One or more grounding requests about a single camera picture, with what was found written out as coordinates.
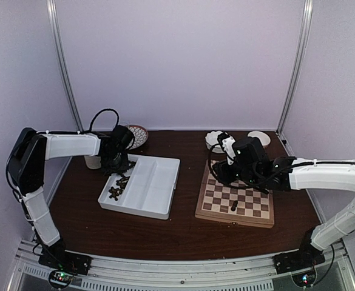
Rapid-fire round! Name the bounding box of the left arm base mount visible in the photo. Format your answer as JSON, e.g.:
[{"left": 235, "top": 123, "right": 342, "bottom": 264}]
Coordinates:
[{"left": 38, "top": 238, "right": 92, "bottom": 275}]

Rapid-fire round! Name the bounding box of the cream ribbed mug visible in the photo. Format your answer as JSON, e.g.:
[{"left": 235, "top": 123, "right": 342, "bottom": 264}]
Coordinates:
[{"left": 84, "top": 156, "right": 101, "bottom": 170}]

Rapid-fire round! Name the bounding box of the white plastic compartment tray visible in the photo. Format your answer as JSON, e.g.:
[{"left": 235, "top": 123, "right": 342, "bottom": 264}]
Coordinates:
[{"left": 98, "top": 154, "right": 180, "bottom": 220}]

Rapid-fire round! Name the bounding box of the wooden chessboard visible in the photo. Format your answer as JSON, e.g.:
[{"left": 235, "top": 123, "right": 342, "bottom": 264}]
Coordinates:
[{"left": 195, "top": 165, "right": 274, "bottom": 229}]

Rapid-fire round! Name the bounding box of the dark chess piece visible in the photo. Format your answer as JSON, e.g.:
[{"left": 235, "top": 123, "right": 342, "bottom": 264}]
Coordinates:
[{"left": 231, "top": 200, "right": 238, "bottom": 212}]

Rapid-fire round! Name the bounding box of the left aluminium frame post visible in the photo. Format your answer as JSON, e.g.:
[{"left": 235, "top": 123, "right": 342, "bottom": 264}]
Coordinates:
[{"left": 46, "top": 0, "right": 84, "bottom": 131}]

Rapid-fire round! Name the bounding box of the aluminium front rail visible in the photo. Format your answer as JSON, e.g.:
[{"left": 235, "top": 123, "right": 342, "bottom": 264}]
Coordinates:
[{"left": 4, "top": 244, "right": 355, "bottom": 290}]

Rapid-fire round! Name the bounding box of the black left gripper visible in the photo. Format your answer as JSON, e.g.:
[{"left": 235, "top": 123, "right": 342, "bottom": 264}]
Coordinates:
[{"left": 101, "top": 151, "right": 129, "bottom": 174}]

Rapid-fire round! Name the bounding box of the patterned ceramic plate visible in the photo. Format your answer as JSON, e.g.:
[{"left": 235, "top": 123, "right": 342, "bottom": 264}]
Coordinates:
[{"left": 127, "top": 125, "right": 149, "bottom": 150}]

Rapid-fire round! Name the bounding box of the white scalloped bowl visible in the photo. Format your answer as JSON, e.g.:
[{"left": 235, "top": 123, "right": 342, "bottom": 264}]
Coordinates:
[{"left": 205, "top": 130, "right": 224, "bottom": 154}]

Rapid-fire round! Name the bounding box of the aluminium frame post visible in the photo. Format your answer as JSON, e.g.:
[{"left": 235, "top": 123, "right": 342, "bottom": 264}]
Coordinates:
[
  {"left": 46, "top": 0, "right": 84, "bottom": 131},
  {"left": 276, "top": 0, "right": 314, "bottom": 135}
]

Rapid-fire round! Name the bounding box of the right aluminium frame post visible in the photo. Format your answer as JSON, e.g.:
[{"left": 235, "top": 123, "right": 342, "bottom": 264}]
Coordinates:
[{"left": 276, "top": 0, "right": 314, "bottom": 135}]

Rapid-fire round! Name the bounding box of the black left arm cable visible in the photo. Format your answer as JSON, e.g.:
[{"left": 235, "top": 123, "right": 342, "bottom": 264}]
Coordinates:
[{"left": 86, "top": 109, "right": 120, "bottom": 137}]

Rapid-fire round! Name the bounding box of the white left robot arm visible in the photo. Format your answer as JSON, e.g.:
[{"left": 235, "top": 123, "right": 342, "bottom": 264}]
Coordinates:
[{"left": 6, "top": 125, "right": 135, "bottom": 247}]

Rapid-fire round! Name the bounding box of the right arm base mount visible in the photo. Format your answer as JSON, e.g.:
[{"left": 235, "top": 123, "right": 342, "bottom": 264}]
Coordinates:
[{"left": 273, "top": 228, "right": 325, "bottom": 274}]

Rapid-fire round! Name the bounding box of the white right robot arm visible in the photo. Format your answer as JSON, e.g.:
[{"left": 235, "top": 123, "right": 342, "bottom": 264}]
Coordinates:
[{"left": 210, "top": 132, "right": 355, "bottom": 268}]

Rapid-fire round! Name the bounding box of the cream round bowl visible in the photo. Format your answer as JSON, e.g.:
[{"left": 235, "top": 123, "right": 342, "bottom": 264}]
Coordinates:
[{"left": 248, "top": 130, "right": 271, "bottom": 149}]

